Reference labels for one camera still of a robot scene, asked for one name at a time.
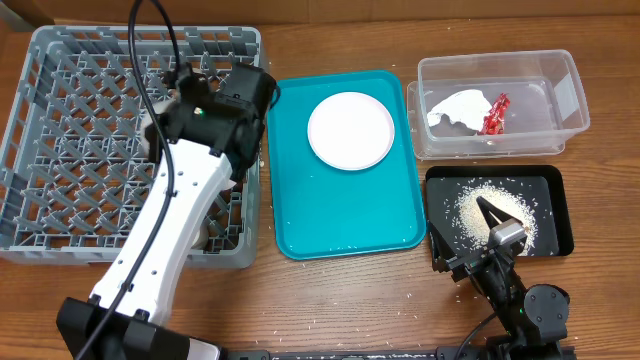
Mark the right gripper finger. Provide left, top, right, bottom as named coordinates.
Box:
left=427, top=220, right=457, bottom=273
left=476, top=196, right=520, bottom=230

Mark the pile of rice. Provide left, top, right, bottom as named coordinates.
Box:
left=443, top=177, right=558, bottom=257

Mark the red snack wrapper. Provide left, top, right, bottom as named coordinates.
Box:
left=480, top=93, right=510, bottom=135

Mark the white napkin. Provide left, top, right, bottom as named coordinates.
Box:
left=426, top=89, right=492, bottom=132

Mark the small white cup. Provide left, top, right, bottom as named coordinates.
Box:
left=191, top=224, right=210, bottom=250

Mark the large white plate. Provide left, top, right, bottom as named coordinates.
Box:
left=307, top=92, right=395, bottom=171

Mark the white rice bowl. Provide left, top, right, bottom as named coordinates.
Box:
left=220, top=180, right=236, bottom=191

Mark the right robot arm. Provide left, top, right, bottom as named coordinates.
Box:
left=430, top=196, right=576, bottom=359

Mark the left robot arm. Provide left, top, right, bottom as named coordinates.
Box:
left=56, top=63, right=279, bottom=359

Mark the black plastic tray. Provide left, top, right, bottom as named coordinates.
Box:
left=425, top=165, right=574, bottom=257

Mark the clear plastic bin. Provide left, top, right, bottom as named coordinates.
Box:
left=406, top=49, right=590, bottom=160

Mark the teal plastic tray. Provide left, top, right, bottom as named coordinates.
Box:
left=267, top=70, right=427, bottom=260

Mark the grey plastic dish rack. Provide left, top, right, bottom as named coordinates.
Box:
left=1, top=26, right=266, bottom=268

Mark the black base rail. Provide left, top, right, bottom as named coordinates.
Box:
left=219, top=345, right=577, bottom=360

